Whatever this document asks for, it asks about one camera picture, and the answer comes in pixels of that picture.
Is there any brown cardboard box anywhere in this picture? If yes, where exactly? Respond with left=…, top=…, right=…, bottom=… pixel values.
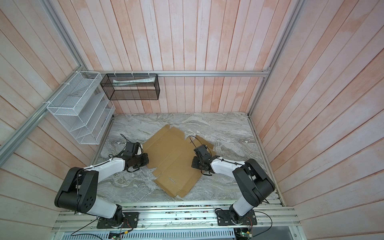
left=143, top=125, right=216, bottom=198

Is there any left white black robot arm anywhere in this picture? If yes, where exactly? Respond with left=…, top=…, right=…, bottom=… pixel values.
left=54, top=153, right=149, bottom=219

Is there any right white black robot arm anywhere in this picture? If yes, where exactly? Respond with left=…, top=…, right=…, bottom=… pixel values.
left=192, top=156, right=276, bottom=222

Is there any right green circuit board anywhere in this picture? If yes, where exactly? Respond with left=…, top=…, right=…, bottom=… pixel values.
left=234, top=229, right=253, bottom=240

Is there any green circuit board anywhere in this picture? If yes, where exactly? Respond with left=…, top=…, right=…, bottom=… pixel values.
left=234, top=229, right=253, bottom=240
left=108, top=232, right=124, bottom=240

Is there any left green circuit board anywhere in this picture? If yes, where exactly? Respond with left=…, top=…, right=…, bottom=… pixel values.
left=108, top=232, right=124, bottom=240

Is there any white paper in black basket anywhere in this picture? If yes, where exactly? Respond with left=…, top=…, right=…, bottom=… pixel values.
left=112, top=77, right=156, bottom=87

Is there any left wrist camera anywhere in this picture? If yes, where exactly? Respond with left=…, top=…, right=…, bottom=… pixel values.
left=122, top=142, right=143, bottom=159

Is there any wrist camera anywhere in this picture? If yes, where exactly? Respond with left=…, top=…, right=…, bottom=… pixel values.
left=194, top=145, right=212, bottom=161
left=122, top=142, right=143, bottom=159

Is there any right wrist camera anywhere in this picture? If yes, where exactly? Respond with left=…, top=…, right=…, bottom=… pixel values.
left=194, top=145, right=212, bottom=161

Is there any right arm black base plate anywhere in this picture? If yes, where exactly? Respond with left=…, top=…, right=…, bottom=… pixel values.
left=214, top=208, right=257, bottom=226

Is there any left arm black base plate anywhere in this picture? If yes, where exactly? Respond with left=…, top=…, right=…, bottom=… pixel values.
left=97, top=211, right=140, bottom=229

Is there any white slotted cable duct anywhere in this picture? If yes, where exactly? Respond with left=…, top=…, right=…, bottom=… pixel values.
left=57, top=228, right=236, bottom=240

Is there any white wire mesh shelf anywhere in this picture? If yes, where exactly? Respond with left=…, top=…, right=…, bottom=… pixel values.
left=47, top=71, right=115, bottom=145

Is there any black wire mesh basket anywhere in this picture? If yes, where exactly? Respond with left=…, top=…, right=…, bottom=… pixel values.
left=101, top=73, right=161, bottom=101

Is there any aluminium mounting rail frame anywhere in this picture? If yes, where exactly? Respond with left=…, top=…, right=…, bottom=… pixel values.
left=52, top=199, right=301, bottom=232

